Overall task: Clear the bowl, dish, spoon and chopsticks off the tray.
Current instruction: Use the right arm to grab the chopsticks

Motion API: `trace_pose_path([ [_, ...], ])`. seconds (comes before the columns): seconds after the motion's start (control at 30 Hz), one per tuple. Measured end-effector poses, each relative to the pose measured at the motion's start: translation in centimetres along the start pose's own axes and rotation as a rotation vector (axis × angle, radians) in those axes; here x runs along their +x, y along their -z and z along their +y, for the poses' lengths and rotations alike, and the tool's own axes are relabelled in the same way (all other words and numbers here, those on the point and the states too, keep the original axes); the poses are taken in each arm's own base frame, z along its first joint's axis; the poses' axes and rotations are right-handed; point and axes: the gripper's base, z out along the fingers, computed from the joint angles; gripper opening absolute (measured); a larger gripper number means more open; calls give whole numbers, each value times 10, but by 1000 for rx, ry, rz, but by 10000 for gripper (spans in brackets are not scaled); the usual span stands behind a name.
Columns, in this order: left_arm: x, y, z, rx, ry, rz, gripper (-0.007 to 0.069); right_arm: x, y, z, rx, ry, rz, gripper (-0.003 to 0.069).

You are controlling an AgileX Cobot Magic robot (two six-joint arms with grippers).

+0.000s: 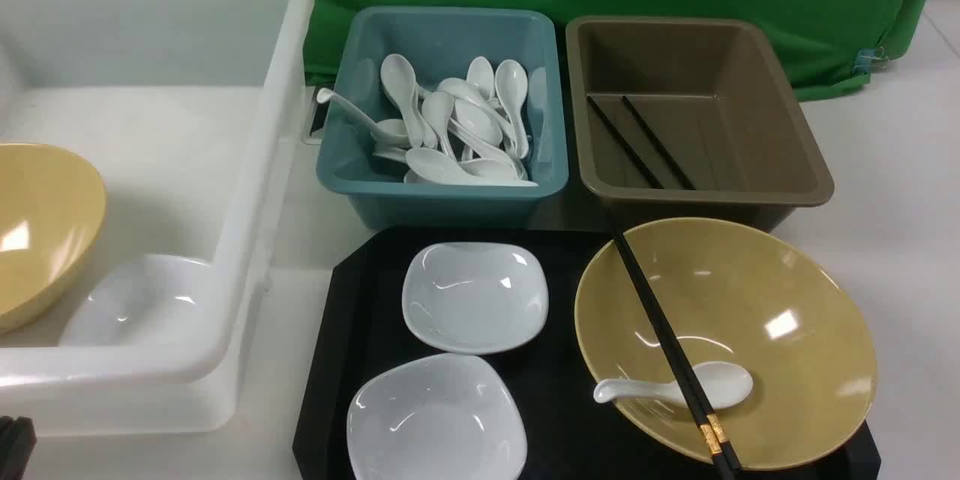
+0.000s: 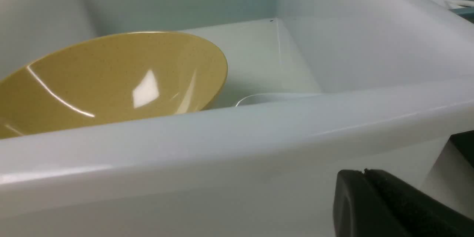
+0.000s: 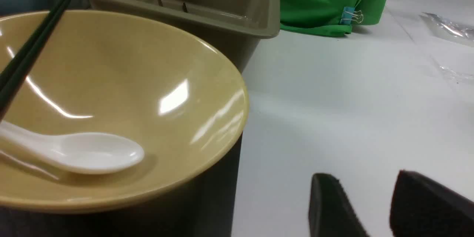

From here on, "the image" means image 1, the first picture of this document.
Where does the yellow noodle bowl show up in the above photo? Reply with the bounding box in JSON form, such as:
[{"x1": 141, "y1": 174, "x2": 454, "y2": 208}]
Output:
[{"x1": 573, "y1": 217, "x2": 878, "y2": 471}]

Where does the white spoon in teal bin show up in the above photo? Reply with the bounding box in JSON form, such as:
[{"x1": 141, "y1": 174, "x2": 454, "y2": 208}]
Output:
[{"x1": 380, "y1": 53, "x2": 438, "y2": 149}]

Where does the black serving tray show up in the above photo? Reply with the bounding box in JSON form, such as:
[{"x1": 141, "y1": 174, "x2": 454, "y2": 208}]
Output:
[{"x1": 292, "y1": 226, "x2": 881, "y2": 480}]

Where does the white square dish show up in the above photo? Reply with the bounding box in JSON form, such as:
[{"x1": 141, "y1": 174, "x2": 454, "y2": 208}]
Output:
[
  {"x1": 346, "y1": 353, "x2": 528, "y2": 479},
  {"x1": 401, "y1": 241, "x2": 550, "y2": 355}
]

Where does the white ceramic soup spoon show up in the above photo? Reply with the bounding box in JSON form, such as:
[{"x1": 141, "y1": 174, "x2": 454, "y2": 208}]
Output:
[{"x1": 592, "y1": 361, "x2": 754, "y2": 410}]

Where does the white spoon upper middle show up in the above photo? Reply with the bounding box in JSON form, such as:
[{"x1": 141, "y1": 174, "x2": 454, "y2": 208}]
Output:
[{"x1": 466, "y1": 55, "x2": 495, "y2": 101}]

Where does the teal plastic bin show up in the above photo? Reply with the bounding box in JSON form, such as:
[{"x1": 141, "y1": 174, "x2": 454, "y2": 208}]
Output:
[{"x1": 316, "y1": 6, "x2": 569, "y2": 230}]

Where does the brown plastic bin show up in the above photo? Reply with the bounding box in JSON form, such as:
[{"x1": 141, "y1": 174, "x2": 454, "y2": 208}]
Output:
[{"x1": 565, "y1": 16, "x2": 836, "y2": 231}]

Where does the blue binder clip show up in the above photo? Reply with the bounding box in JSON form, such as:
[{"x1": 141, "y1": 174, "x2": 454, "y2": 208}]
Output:
[{"x1": 851, "y1": 46, "x2": 891, "y2": 76}]

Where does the large white plastic bin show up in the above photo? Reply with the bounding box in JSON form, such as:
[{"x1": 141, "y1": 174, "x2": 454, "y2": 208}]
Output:
[{"x1": 1, "y1": 0, "x2": 315, "y2": 438}]

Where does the white dish in bin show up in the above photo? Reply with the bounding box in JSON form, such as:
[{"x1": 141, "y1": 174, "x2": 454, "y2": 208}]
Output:
[{"x1": 58, "y1": 253, "x2": 210, "y2": 347}]

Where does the white spoon front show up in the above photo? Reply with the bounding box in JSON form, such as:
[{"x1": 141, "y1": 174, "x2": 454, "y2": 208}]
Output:
[{"x1": 405, "y1": 148, "x2": 539, "y2": 187}]

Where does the white spoon leaning left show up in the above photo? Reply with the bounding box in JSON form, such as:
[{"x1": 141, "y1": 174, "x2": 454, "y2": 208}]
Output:
[{"x1": 316, "y1": 88, "x2": 411, "y2": 149}]

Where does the white spoon upper right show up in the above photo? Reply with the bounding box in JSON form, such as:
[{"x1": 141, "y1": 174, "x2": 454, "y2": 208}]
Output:
[{"x1": 495, "y1": 59, "x2": 530, "y2": 159}]

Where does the yellow bowl in bin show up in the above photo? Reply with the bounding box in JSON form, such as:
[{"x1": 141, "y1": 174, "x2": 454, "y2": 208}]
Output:
[{"x1": 1, "y1": 144, "x2": 107, "y2": 334}]

